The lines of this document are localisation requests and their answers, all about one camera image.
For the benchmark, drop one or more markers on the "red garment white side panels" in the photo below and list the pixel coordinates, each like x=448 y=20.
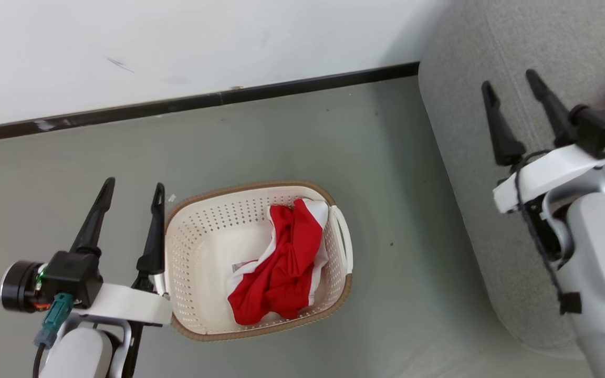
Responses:
x=281 y=262

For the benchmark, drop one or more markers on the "printed paper basket label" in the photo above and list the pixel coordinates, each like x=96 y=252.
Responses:
x=238 y=267

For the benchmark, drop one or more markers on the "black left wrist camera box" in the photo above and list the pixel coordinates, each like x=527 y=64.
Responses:
x=74 y=275

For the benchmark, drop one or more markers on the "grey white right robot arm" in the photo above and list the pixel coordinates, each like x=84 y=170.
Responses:
x=604 y=262

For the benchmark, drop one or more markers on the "cream perforated laundry basket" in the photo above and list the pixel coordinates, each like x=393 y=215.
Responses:
x=213 y=247

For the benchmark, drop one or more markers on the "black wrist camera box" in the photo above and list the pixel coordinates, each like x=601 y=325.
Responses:
x=74 y=275
x=604 y=126

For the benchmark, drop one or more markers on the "grey fabric sofa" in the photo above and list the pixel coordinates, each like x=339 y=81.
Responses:
x=470 y=157

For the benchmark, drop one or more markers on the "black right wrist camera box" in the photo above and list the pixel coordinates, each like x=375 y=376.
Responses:
x=604 y=126

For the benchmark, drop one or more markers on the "black skirting board strip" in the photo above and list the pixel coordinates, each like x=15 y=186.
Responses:
x=323 y=81
x=97 y=113

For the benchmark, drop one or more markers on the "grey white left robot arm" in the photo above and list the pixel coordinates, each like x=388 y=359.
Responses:
x=79 y=354

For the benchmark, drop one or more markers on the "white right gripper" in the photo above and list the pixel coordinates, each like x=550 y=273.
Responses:
x=549 y=176

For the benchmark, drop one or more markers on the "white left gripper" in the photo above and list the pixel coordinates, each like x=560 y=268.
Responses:
x=124 y=304

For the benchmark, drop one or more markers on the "black silver cylindrical motor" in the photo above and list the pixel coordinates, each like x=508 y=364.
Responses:
x=19 y=286

